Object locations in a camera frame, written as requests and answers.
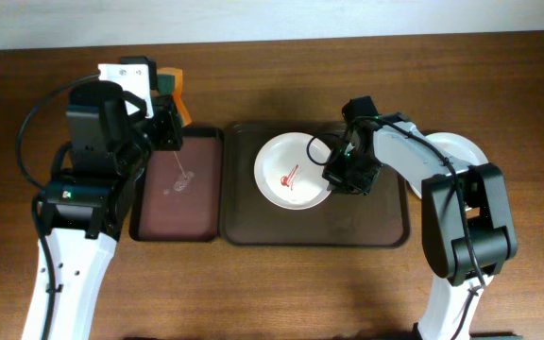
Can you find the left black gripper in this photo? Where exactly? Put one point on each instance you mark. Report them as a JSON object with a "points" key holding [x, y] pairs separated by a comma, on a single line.
{"points": [[170, 122]]}

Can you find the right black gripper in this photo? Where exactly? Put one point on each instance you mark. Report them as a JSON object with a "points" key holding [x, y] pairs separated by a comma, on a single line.
{"points": [[332, 174]]}

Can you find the green and orange sponge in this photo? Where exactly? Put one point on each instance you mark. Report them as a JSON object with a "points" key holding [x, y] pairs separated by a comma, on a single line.
{"points": [[170, 82]]}

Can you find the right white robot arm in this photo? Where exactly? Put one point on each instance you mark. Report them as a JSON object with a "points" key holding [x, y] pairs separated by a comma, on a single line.
{"points": [[467, 227]]}

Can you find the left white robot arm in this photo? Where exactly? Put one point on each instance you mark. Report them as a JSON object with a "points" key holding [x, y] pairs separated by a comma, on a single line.
{"points": [[79, 213]]}

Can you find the large brown serving tray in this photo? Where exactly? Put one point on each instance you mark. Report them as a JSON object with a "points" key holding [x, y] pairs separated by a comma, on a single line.
{"points": [[247, 218]]}

